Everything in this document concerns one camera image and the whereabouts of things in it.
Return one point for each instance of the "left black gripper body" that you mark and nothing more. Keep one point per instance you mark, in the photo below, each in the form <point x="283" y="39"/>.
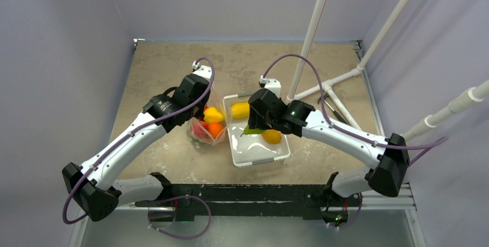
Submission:
<point x="198" y="110"/>

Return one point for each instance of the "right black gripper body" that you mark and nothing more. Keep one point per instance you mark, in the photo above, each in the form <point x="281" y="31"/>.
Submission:
<point x="256" y="119"/>

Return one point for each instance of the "orange-yellow potato toy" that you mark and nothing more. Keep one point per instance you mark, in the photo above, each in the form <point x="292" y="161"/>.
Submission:
<point x="272" y="136"/>

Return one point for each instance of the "yellow mango toy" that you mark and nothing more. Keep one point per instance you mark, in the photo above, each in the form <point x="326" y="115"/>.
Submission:
<point x="240" y="110"/>

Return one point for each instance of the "yellow pear toy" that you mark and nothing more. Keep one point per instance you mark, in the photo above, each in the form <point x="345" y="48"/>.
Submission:
<point x="213" y="115"/>

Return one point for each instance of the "clear zip top bag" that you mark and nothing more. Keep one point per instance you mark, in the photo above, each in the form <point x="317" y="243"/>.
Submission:
<point x="215" y="100"/>

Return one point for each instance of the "red strawberry toy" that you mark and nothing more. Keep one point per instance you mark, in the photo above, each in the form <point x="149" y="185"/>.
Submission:
<point x="198" y="129"/>

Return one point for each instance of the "orange toy fruit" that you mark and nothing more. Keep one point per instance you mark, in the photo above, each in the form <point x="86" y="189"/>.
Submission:
<point x="215" y="130"/>

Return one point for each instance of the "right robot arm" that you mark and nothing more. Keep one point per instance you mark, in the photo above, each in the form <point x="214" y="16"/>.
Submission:
<point x="385" y="160"/>

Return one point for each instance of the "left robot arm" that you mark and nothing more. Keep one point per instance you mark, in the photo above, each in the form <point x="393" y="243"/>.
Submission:
<point x="91" y="184"/>

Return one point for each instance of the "white plastic basket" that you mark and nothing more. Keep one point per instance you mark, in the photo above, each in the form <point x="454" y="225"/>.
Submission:
<point x="250" y="149"/>

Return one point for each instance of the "metal clamp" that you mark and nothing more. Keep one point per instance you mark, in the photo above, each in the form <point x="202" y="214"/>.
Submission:
<point x="334" y="111"/>

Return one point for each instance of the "white jointed pipe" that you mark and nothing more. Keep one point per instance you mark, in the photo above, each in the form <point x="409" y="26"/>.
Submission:
<point x="469" y="98"/>

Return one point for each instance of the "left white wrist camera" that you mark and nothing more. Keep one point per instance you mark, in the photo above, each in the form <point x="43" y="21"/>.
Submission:
<point x="203" y="71"/>

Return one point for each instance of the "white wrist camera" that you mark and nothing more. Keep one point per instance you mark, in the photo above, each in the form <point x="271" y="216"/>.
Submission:
<point x="271" y="84"/>
<point x="203" y="71"/>

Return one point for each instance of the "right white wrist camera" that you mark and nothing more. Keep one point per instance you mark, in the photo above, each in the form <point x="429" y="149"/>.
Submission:
<point x="271" y="84"/>

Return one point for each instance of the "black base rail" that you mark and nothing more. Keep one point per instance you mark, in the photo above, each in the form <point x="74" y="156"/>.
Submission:
<point x="309" y="202"/>

